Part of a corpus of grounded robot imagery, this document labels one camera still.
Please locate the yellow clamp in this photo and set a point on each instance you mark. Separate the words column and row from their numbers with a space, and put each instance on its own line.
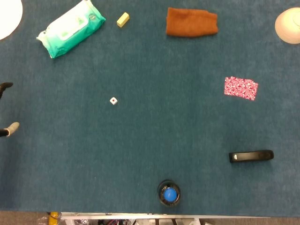
column 53, row 217

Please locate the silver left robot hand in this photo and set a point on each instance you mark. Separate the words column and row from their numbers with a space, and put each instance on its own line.
column 9, row 129

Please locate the yellow eraser block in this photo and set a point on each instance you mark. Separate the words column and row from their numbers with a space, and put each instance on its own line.
column 123, row 19

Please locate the brown folded cloth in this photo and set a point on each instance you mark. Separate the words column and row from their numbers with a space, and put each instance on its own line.
column 191, row 22

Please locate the white round plate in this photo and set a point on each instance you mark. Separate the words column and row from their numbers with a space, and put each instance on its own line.
column 8, row 17

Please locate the green wet wipes pack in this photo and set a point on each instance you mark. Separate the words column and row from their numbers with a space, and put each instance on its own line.
column 70, row 29

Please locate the white metal frame rail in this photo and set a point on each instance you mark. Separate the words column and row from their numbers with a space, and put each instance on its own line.
column 131, row 216

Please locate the small white die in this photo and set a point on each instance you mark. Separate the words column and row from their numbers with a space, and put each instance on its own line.
column 113, row 100

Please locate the beige bowl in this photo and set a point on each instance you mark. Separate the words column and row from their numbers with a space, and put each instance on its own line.
column 289, row 25

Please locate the blue cap bottle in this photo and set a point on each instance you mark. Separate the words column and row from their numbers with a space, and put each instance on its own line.
column 169, row 193

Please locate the black stapler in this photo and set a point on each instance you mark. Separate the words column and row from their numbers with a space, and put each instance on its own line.
column 250, row 155

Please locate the red white patterned packet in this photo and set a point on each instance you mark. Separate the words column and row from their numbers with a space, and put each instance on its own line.
column 241, row 88

